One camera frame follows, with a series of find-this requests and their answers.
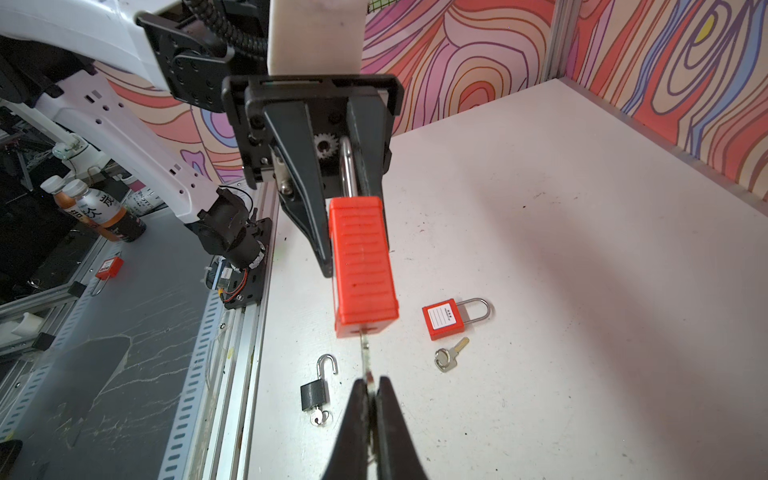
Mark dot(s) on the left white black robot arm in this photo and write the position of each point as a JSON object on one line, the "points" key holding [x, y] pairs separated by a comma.
{"points": [[287, 75]]}

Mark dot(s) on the red padlock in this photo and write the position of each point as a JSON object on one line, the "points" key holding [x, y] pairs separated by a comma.
{"points": [[108, 270], [364, 293], [447, 318]]}

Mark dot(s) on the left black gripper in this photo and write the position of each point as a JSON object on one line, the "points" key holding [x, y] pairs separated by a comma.
{"points": [[289, 128]]}

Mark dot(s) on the brown drink bottle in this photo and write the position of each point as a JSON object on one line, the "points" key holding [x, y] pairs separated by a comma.
{"points": [[105, 210]]}

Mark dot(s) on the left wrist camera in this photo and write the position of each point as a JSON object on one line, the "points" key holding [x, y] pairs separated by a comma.
{"points": [[316, 37]]}

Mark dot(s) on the silver key of padlock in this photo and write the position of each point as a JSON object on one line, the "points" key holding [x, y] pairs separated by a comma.
{"points": [[445, 359], [366, 363]]}

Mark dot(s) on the red padlock on floor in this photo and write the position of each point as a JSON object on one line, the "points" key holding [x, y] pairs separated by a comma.
{"points": [[108, 270]]}

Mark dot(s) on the small black padlock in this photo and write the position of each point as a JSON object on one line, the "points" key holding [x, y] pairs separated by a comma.
{"points": [[314, 395]]}

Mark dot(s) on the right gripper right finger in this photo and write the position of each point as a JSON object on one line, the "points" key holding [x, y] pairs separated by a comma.
{"points": [[396, 454]]}

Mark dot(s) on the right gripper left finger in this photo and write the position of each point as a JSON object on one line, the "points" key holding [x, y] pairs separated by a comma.
{"points": [[350, 454]]}

